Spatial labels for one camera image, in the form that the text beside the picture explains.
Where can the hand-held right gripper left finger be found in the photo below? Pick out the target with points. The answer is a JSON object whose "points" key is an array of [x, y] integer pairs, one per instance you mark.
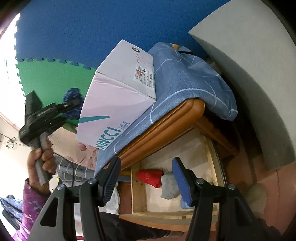
{"points": [[112, 180]]}

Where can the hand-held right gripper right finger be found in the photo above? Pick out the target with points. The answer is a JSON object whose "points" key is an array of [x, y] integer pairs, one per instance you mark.
{"points": [[181, 183]]}

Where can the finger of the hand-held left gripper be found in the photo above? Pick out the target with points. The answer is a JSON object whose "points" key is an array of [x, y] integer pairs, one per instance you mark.
{"points": [[69, 105]]}

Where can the navy blue underwear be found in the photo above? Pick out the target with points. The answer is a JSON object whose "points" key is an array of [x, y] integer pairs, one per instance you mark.
{"points": [[71, 93]]}

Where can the grey underwear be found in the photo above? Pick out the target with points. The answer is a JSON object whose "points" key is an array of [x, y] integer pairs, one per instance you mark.
{"points": [[168, 187]]}

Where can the light blue underwear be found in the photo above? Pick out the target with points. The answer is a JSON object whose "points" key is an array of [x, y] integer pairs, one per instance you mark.
{"points": [[182, 204]]}

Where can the red underwear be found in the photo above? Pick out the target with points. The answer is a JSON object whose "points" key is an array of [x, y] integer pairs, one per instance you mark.
{"points": [[149, 177]]}

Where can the white shoe box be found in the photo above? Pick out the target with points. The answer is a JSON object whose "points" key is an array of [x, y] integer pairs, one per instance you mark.
{"points": [[111, 104]]}

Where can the wooden drawer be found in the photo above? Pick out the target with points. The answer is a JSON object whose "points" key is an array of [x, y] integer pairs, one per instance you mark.
{"points": [[157, 220]]}

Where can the person's left forearm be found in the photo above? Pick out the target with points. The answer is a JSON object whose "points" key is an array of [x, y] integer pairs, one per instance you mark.
{"points": [[30, 208]]}

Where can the white drawer liner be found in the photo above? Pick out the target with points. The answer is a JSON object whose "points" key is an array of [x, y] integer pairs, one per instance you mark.
{"points": [[185, 148]]}

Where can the person's left hand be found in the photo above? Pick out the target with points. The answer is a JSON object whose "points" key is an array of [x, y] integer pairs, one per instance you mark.
{"points": [[49, 160]]}

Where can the white floral cloth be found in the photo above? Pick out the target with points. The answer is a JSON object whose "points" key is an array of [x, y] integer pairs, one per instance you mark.
{"points": [[113, 201]]}

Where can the green foam mat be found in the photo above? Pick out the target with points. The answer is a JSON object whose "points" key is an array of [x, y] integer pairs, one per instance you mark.
{"points": [[46, 78]]}

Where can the grey plaid blanket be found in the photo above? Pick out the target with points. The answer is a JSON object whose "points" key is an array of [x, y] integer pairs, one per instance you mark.
{"points": [[69, 171]]}

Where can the pink floral curtain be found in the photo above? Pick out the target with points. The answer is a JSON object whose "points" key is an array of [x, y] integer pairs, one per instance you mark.
{"points": [[76, 150]]}

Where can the person's dark trousers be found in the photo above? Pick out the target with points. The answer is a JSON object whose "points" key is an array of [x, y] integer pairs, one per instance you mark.
{"points": [[129, 224]]}

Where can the wooden nightstand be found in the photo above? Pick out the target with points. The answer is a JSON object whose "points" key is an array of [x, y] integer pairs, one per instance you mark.
{"points": [[166, 125]]}

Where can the grey slipper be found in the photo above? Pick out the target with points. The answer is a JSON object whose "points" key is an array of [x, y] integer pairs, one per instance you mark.
{"points": [[255, 195]]}

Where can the blue foam mat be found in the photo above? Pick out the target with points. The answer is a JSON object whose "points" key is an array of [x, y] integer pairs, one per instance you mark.
{"points": [[92, 27]]}

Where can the blue patterned cloth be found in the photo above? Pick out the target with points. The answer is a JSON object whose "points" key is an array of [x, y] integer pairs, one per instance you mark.
{"points": [[11, 208]]}

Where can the blue checked cloth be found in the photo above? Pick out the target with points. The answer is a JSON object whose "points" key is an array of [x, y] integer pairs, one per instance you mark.
{"points": [[185, 78]]}

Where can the grey cabinet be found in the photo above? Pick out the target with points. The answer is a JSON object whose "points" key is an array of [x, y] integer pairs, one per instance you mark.
{"points": [[254, 69]]}

